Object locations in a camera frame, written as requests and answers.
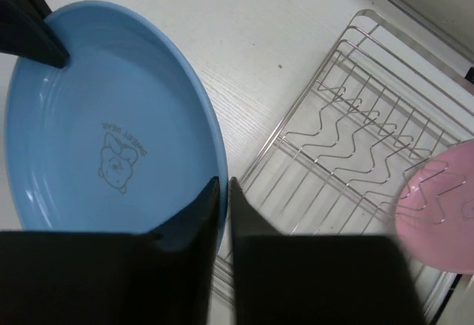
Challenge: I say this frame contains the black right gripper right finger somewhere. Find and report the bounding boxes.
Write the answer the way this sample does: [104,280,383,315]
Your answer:
[229,178,424,324]

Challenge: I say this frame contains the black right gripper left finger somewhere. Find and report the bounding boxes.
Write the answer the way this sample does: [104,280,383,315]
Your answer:
[1,178,220,324]

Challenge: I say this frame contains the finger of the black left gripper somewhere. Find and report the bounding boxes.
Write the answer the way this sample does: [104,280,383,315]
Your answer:
[1,0,70,68]

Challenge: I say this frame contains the blue plate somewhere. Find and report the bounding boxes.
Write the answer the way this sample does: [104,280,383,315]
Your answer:
[4,1,228,236]

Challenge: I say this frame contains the pink plate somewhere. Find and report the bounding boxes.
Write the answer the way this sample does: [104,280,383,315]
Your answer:
[395,141,473,275]

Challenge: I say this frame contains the metal wire dish rack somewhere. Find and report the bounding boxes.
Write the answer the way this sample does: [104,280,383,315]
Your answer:
[215,9,473,324]

